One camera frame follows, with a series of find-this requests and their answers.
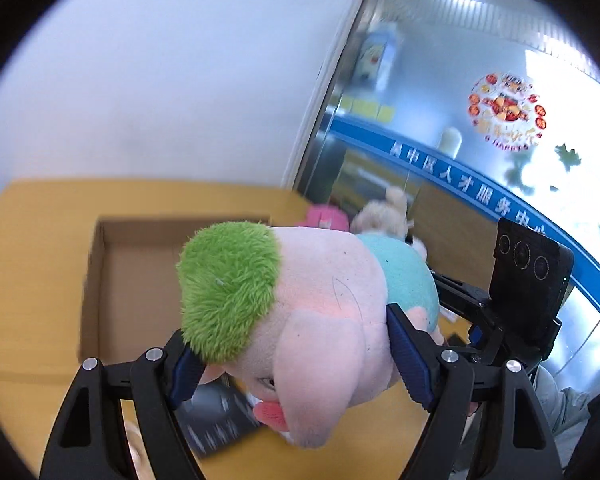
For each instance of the person's grey clothing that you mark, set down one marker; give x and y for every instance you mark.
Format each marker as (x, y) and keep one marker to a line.
(565, 410)

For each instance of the wooden desktop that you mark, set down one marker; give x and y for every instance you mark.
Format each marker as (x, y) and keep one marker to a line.
(30, 260)

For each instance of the yellow sticky notes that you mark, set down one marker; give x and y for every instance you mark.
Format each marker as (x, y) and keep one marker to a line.
(367, 108)

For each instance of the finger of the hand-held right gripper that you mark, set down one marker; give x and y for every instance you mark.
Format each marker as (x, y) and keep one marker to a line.
(460, 292)

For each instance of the pink strawberry plush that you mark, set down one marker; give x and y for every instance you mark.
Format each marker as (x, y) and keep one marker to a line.
(325, 217)

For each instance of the blue door banner stripe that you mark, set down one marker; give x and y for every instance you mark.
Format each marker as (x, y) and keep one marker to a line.
(460, 180)

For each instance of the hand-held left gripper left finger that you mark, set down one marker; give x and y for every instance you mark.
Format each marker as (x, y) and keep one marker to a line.
(187, 371)

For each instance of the glass door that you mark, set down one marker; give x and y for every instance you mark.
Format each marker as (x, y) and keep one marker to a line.
(445, 50)

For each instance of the cartoon poster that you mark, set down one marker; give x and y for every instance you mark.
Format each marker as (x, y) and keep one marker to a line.
(377, 57)

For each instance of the pink pig plush green hair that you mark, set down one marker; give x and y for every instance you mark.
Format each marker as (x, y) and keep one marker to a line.
(325, 300)

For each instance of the beige bear plush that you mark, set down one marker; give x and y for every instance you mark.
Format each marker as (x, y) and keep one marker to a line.
(382, 215)

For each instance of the round red door sticker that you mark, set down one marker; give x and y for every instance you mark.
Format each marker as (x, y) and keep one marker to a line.
(507, 110)

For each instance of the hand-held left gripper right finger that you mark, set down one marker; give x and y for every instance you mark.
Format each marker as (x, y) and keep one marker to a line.
(411, 360)

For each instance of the brown cardboard box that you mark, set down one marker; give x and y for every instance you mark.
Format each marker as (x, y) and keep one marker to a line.
(130, 285)

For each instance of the black box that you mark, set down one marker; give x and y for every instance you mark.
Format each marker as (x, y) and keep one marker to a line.
(215, 425)

